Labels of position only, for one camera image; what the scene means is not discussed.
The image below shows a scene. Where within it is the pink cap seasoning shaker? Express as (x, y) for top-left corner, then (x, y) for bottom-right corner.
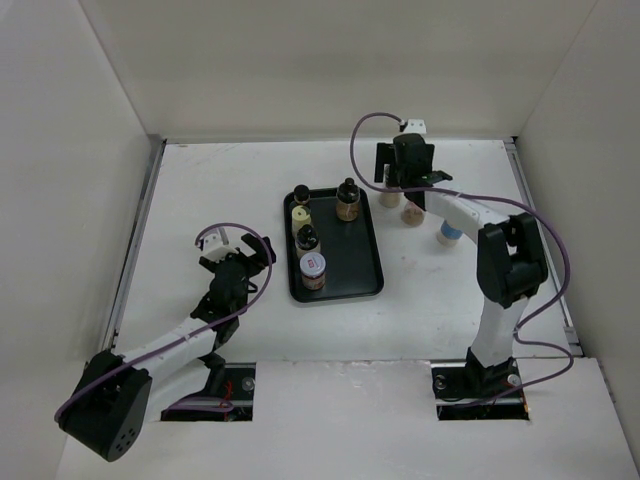
(401, 201), (425, 228)

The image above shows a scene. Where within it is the black cap pepper grinder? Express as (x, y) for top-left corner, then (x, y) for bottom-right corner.
(379, 165), (402, 209)

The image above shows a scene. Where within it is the black top grinder bottle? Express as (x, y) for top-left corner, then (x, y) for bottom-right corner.
(295, 224), (321, 258)

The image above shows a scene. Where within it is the yellow cap seasoning shaker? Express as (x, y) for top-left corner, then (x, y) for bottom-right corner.
(291, 205), (312, 236)

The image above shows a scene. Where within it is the small dark cap bottle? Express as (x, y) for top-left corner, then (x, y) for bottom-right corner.
(336, 177), (360, 222)

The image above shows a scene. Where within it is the white cap dark spice jar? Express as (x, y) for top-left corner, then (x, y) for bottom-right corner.
(299, 252), (327, 291)

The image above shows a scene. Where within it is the small brown spice bottle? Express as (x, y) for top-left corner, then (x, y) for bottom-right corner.
(293, 184), (310, 206)

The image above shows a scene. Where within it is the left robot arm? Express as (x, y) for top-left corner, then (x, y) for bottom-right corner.
(54, 229), (276, 462)

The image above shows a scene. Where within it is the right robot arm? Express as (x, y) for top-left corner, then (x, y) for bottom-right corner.
(374, 133), (548, 401)

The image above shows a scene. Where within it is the blue label silver cap jar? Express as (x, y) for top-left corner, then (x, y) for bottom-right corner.
(436, 220), (463, 247)

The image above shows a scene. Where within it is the black rectangular tray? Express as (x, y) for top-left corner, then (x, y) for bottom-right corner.
(283, 187), (384, 303)

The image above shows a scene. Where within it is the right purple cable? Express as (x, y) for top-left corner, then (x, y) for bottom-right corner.
(349, 113), (574, 409)

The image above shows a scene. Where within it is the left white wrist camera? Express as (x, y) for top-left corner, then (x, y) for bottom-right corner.
(195, 228), (235, 262)

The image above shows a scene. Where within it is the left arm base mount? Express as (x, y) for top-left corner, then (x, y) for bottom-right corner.
(160, 353), (257, 423)

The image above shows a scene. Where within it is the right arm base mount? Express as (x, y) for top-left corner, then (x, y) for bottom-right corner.
(431, 350), (529, 421)

